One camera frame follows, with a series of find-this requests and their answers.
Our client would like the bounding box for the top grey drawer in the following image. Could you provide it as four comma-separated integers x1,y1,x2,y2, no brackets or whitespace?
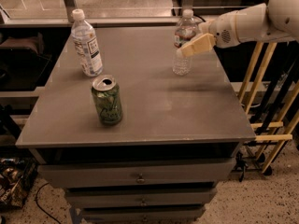
38,158,235,189

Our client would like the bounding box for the bottom grey drawer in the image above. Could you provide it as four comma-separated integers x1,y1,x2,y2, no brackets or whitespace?
81,205,205,223

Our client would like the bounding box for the dark chair at left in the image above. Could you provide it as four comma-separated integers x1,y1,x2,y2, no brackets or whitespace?
0,33,51,91

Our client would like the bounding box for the middle grey drawer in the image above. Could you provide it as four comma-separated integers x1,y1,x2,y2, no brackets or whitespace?
65,189,217,208

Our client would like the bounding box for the black cable behind table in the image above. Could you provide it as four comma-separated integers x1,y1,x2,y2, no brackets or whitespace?
193,13,207,23

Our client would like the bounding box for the grey drawer cabinet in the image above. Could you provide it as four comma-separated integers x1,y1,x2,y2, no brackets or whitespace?
15,25,257,224

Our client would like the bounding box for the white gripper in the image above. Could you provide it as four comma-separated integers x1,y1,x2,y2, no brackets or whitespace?
176,11,240,58

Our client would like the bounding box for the white labelled water bottle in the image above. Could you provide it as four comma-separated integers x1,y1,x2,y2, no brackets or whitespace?
71,9,103,77

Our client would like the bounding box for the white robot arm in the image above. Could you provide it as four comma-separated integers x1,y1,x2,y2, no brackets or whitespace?
176,0,299,58

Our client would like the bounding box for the clear plastic water bottle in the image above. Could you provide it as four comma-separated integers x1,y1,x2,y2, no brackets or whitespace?
173,9,199,76

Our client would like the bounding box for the grey drawer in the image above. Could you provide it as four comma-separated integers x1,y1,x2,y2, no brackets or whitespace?
65,189,217,208
81,205,205,223
38,158,235,189

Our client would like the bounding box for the green soda can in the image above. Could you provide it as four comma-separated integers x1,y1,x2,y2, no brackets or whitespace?
91,75,122,125

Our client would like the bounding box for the black floor cable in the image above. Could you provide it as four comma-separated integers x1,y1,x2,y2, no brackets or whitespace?
35,182,62,224

